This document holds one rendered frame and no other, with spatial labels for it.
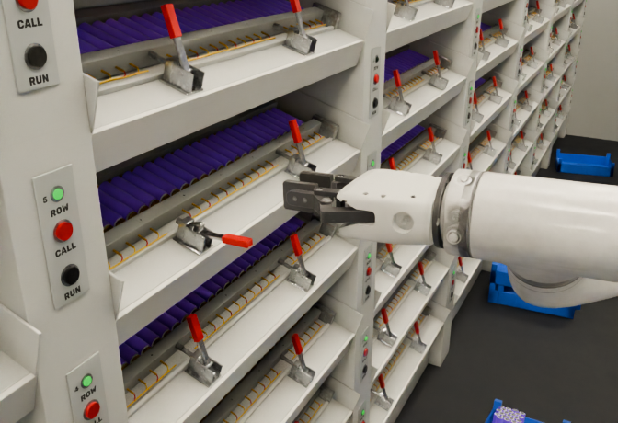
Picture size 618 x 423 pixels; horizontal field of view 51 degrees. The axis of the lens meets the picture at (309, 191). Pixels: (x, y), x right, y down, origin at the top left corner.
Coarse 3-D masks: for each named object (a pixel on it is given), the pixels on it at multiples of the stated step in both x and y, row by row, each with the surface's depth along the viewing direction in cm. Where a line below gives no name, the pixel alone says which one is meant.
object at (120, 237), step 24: (312, 120) 112; (288, 144) 103; (312, 144) 107; (240, 168) 90; (264, 168) 95; (192, 192) 82; (216, 192) 87; (144, 216) 75; (168, 216) 78; (120, 240) 71; (144, 240) 73
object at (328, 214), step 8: (320, 208) 63; (328, 208) 63; (336, 208) 63; (344, 208) 63; (352, 208) 63; (320, 216) 63; (328, 216) 62; (336, 216) 62; (344, 216) 62; (352, 216) 62; (360, 216) 62; (368, 216) 62
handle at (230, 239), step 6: (198, 228) 75; (204, 234) 75; (210, 234) 75; (216, 234) 75; (222, 234) 75; (228, 234) 74; (234, 234) 74; (222, 240) 74; (228, 240) 73; (234, 240) 73; (240, 240) 73; (246, 240) 73; (252, 240) 73; (240, 246) 73; (246, 246) 72
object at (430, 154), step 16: (416, 128) 174; (432, 128) 176; (448, 128) 177; (400, 144) 162; (416, 144) 163; (432, 144) 161; (448, 144) 176; (384, 160) 152; (400, 160) 154; (416, 160) 159; (432, 160) 162; (448, 160) 170
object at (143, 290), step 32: (288, 96) 116; (320, 128) 113; (352, 128) 112; (288, 160) 102; (320, 160) 105; (352, 160) 111; (224, 192) 89; (256, 192) 91; (224, 224) 82; (256, 224) 85; (128, 256) 72; (160, 256) 73; (192, 256) 75; (224, 256) 80; (128, 288) 67; (160, 288) 69; (192, 288) 76; (128, 320) 65
